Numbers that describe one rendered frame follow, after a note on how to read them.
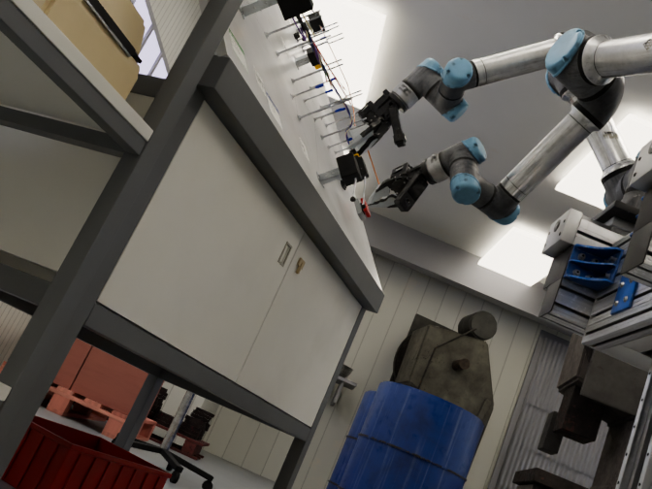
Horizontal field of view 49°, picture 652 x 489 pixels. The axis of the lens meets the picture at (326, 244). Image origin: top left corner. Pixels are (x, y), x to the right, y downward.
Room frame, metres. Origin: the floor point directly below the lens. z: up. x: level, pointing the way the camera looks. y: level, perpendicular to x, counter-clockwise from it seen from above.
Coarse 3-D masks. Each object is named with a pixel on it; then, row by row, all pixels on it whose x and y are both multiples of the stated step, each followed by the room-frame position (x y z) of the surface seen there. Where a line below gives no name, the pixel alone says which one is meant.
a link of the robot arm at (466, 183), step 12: (456, 168) 1.69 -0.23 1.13; (468, 168) 1.68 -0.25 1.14; (456, 180) 1.67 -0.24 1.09; (468, 180) 1.66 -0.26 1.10; (480, 180) 1.68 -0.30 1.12; (456, 192) 1.68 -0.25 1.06; (468, 192) 1.67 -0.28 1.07; (480, 192) 1.68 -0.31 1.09; (492, 192) 1.70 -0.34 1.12; (468, 204) 1.70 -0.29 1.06; (480, 204) 1.72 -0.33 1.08
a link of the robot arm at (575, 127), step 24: (600, 96) 1.48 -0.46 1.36; (576, 120) 1.56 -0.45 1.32; (600, 120) 1.54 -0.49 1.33; (552, 144) 1.61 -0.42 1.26; (576, 144) 1.59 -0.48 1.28; (528, 168) 1.66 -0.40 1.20; (552, 168) 1.65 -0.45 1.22; (504, 192) 1.71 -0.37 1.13; (528, 192) 1.70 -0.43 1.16; (504, 216) 1.75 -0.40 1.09
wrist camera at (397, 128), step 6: (390, 108) 1.87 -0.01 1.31; (396, 108) 1.86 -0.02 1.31; (390, 114) 1.87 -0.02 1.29; (396, 114) 1.86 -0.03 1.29; (396, 120) 1.87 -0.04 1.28; (396, 126) 1.87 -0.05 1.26; (396, 132) 1.87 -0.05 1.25; (402, 132) 1.87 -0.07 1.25; (396, 138) 1.87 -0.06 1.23; (402, 138) 1.87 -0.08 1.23; (396, 144) 1.88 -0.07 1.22; (402, 144) 1.88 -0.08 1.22
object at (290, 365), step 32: (320, 256) 1.78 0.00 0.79; (288, 288) 1.70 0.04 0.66; (320, 288) 1.85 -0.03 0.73; (288, 320) 1.76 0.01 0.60; (320, 320) 1.93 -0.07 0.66; (352, 320) 2.12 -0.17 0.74; (256, 352) 1.68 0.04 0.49; (288, 352) 1.83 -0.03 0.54; (320, 352) 2.01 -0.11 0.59; (256, 384) 1.75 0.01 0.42; (288, 384) 1.90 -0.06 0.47; (320, 384) 2.09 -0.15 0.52
